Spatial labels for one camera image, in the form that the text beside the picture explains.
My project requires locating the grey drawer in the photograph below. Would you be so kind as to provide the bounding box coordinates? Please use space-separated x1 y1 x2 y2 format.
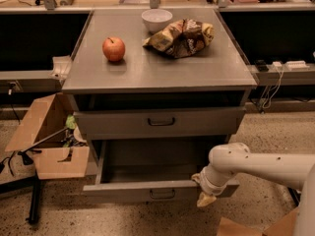
82 138 240 205
74 107 245 140

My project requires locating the black stand left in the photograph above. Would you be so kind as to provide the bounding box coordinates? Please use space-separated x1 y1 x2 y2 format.
0 128 67 225

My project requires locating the open cardboard box left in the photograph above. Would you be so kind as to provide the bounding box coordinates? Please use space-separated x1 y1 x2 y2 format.
5 93 90 180

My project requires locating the cardboard box bottom right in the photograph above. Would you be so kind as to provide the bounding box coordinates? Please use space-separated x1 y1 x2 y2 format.
216 206 300 236

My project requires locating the white bowl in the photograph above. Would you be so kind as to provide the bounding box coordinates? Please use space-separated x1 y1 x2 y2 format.
142 9 172 33

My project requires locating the white power strip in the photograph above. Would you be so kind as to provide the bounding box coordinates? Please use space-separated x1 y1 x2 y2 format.
285 60 309 71

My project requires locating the grey top drawer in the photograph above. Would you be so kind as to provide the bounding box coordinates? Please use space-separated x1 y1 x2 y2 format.
74 107 245 140

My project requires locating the crumpled brown chip bag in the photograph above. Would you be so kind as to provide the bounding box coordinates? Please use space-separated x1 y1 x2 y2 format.
143 19 215 59

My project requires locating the clear plastic piece left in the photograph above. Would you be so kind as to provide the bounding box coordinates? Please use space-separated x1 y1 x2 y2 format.
50 55 72 80

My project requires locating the black adapter on shelf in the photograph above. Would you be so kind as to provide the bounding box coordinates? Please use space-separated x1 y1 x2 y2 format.
255 60 269 72

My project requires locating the red apple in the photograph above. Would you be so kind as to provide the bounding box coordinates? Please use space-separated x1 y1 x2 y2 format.
102 36 125 62

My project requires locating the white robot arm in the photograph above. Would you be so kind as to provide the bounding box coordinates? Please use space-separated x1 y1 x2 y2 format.
191 143 315 236

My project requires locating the white cable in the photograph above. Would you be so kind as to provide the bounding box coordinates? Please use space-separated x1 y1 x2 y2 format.
260 62 286 110

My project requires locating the grey metal drawer cabinet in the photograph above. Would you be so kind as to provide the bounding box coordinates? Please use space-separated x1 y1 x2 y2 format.
61 7 258 189

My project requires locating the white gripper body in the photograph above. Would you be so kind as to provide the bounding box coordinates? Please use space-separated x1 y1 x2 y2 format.
200 165 228 196

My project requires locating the black bar right floor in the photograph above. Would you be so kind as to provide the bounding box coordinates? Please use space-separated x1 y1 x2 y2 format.
288 188 300 207

